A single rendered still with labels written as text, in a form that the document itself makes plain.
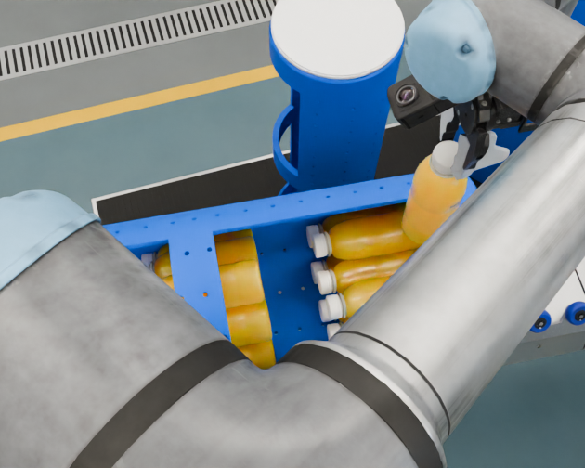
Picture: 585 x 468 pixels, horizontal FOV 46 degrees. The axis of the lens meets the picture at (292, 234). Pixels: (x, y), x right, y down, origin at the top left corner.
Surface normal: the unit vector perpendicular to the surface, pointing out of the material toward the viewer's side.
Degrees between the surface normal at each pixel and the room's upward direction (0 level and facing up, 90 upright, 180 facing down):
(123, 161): 0
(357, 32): 0
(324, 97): 90
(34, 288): 11
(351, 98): 90
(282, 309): 2
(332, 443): 18
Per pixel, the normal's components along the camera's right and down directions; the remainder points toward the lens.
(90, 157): 0.01, -0.44
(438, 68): -0.67, 0.66
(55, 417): -0.19, -0.22
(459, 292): 0.09, -0.62
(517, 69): -0.58, 0.38
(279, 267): 0.11, 0.12
